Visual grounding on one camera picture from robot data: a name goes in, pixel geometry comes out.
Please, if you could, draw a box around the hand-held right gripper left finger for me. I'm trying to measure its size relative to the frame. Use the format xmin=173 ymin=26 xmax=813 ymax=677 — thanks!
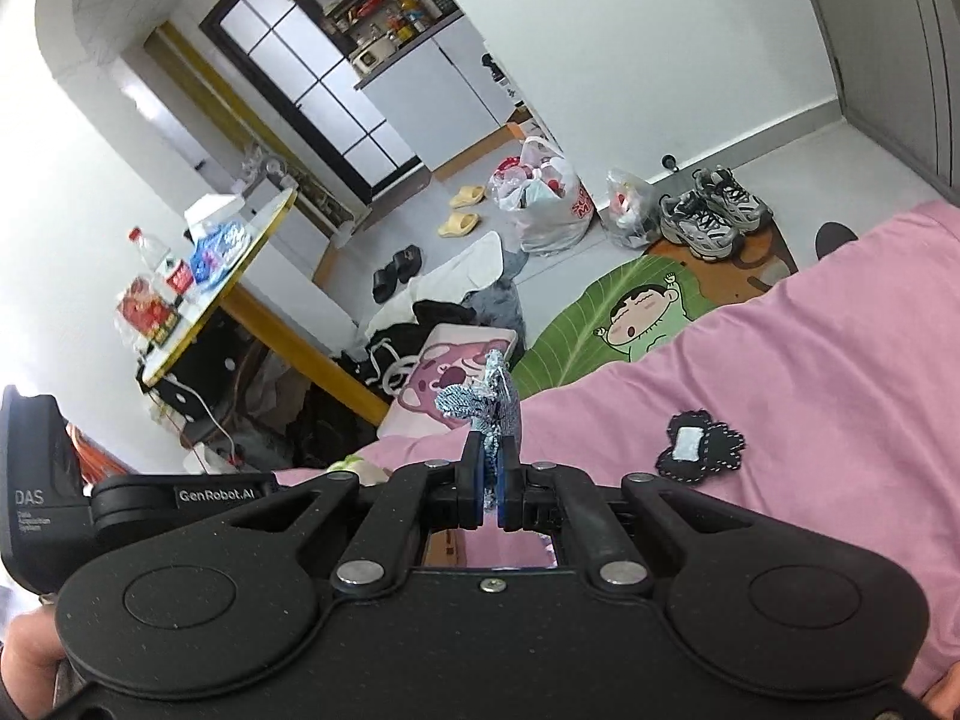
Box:
xmin=225 ymin=431 xmax=492 ymax=592

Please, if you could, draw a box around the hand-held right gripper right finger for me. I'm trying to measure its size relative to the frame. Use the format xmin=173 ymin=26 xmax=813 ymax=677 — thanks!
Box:
xmin=495 ymin=435 xmax=758 ymax=590

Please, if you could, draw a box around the brown cardboard box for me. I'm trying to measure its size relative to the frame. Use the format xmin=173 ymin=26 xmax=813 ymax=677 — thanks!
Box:
xmin=424 ymin=529 xmax=472 ymax=568

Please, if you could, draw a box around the blue white patterned cloth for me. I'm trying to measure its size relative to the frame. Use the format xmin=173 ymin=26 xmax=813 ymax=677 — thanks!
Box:
xmin=433 ymin=349 xmax=521 ymax=518

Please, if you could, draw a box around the black stitched cloth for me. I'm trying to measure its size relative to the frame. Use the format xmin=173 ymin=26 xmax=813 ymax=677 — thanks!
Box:
xmin=656 ymin=409 xmax=746 ymax=481

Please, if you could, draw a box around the person's left hand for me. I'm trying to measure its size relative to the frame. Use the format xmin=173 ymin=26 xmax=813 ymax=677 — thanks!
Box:
xmin=4 ymin=592 xmax=70 ymax=700

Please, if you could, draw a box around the orange cloth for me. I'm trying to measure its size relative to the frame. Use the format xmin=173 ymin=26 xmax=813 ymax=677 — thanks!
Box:
xmin=66 ymin=424 xmax=117 ymax=477

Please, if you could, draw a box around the pink bear cushion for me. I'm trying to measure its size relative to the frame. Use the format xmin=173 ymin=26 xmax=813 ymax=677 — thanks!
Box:
xmin=379 ymin=322 xmax=518 ymax=440

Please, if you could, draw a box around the green leaf cartoon mat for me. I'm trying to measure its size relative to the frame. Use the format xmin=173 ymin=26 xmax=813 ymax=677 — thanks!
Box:
xmin=517 ymin=229 xmax=800 ymax=400

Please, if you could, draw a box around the black clothing pile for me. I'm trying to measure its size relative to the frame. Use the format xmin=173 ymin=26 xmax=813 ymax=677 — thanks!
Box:
xmin=341 ymin=300 xmax=481 ymax=391

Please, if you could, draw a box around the grey clothing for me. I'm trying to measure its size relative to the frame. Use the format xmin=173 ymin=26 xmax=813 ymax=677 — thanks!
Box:
xmin=461 ymin=247 xmax=528 ymax=350

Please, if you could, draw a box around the red snack bag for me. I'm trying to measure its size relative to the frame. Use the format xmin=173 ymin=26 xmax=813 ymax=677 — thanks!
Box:
xmin=116 ymin=277 xmax=181 ymax=346

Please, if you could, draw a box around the round white yellow-legged table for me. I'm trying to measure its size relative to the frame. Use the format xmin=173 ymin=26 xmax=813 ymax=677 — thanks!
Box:
xmin=139 ymin=187 xmax=391 ymax=428

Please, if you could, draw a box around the black polka-dot bag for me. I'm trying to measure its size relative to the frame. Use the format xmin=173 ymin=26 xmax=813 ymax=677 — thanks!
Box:
xmin=139 ymin=307 xmax=252 ymax=436

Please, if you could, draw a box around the clear water bottle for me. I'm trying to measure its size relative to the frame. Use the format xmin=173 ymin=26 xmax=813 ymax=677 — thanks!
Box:
xmin=126 ymin=227 xmax=197 ymax=297

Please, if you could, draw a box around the white plastic shopping bag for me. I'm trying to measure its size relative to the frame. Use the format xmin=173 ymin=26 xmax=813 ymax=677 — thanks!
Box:
xmin=489 ymin=136 xmax=597 ymax=256

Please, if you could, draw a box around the blue plastic packet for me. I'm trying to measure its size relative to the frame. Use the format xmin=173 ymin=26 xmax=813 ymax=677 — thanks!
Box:
xmin=187 ymin=219 xmax=248 ymax=284

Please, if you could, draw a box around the clear trash bag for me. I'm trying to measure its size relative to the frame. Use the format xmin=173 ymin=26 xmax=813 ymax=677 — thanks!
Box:
xmin=606 ymin=167 xmax=666 ymax=250

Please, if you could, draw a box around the grey sneaker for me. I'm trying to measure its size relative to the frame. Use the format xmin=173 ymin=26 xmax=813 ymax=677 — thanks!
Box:
xmin=694 ymin=169 xmax=773 ymax=235
xmin=660 ymin=191 xmax=745 ymax=260

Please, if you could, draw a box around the pink blanket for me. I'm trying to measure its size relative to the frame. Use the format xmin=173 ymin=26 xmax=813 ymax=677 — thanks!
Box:
xmin=274 ymin=199 xmax=960 ymax=698

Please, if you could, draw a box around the small cardboard box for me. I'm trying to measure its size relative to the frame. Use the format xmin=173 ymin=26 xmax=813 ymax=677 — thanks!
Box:
xmin=504 ymin=109 xmax=556 ymax=147

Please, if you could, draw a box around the small desk fan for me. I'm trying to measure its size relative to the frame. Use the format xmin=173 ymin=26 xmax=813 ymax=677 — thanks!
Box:
xmin=244 ymin=146 xmax=292 ymax=188

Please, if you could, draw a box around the white kitchen cabinet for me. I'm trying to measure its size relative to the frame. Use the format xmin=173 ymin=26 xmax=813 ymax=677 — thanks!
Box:
xmin=354 ymin=15 xmax=526 ymax=173

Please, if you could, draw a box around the black round object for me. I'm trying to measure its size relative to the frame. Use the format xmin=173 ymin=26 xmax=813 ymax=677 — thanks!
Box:
xmin=815 ymin=221 xmax=860 ymax=260

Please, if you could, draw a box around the cream rice cooker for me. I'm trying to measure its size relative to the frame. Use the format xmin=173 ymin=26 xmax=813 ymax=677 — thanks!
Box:
xmin=351 ymin=37 xmax=397 ymax=68

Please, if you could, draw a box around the black framed glass door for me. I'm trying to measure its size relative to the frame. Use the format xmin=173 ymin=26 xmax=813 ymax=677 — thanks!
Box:
xmin=199 ymin=0 xmax=425 ymax=203

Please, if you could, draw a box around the group of condiment bottles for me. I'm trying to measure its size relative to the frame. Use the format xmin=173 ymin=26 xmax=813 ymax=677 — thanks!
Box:
xmin=386 ymin=0 xmax=443 ymax=42

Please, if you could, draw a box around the kitchen shelf with groceries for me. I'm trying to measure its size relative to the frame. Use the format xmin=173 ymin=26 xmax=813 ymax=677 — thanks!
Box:
xmin=319 ymin=0 xmax=391 ymax=35

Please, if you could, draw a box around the grey door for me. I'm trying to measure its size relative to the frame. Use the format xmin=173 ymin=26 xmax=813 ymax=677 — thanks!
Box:
xmin=787 ymin=0 xmax=960 ymax=207

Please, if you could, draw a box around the white cable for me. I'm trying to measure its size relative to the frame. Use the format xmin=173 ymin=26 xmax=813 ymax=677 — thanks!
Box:
xmin=150 ymin=379 xmax=242 ymax=466

